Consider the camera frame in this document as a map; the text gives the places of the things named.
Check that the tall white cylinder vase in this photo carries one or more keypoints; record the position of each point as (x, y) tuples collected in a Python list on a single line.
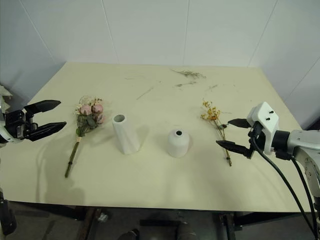
[(126, 137)]

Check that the flat black bar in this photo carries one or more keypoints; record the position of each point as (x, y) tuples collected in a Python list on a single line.
[(162, 222)]

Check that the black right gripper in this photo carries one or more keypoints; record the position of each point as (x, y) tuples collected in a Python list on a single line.
[(258, 140)]

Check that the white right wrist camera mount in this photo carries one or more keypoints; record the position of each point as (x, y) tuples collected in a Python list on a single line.
[(265, 117)]

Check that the short dried grey sprig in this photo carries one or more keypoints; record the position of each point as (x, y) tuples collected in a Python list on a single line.
[(185, 84)]

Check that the thin dried straw stem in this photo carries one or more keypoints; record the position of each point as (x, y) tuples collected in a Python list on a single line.
[(145, 93)]

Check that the dark rounded shape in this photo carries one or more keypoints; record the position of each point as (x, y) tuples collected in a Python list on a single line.
[(6, 217), (128, 235)]

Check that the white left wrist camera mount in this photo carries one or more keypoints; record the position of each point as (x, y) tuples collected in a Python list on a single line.
[(5, 138)]

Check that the rusty brown metal bar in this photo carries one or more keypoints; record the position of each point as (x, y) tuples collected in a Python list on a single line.
[(90, 223)]

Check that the yellow dried flower bunch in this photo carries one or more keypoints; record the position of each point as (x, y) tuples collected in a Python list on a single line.
[(212, 113)]

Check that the long dried grey sprig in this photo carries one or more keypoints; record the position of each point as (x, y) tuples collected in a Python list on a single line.
[(188, 73)]

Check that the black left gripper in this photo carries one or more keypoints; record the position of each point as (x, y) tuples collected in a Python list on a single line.
[(17, 125)]

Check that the short white round vase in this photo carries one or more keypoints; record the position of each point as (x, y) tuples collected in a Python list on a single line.
[(178, 145)]

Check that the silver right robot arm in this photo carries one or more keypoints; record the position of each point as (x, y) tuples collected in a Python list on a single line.
[(300, 142)]

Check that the pink rose bouquet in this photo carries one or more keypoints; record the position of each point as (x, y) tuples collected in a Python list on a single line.
[(87, 115)]

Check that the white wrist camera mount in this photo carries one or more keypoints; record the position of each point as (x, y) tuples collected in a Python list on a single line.
[(5, 138), (265, 117)]

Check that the crumpled white paper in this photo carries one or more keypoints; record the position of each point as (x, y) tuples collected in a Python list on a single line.
[(4, 97)]

